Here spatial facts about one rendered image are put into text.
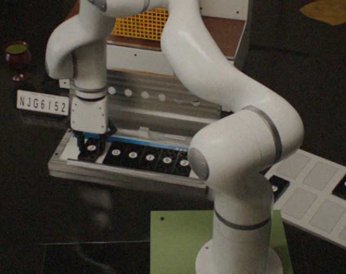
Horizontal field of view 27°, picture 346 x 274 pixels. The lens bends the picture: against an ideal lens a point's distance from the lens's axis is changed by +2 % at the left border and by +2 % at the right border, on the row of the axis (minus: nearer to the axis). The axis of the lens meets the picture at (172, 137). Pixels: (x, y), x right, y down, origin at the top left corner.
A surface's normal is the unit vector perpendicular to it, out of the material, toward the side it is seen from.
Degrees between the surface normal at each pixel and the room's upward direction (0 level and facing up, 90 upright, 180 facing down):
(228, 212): 93
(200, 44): 29
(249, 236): 90
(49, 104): 65
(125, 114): 79
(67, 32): 43
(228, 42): 0
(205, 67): 47
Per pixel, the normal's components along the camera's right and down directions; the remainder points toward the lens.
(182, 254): 0.00, -0.77
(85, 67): 0.22, 0.44
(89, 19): -0.43, 0.71
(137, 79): -0.23, 0.45
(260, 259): 0.66, 0.48
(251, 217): 0.15, 0.62
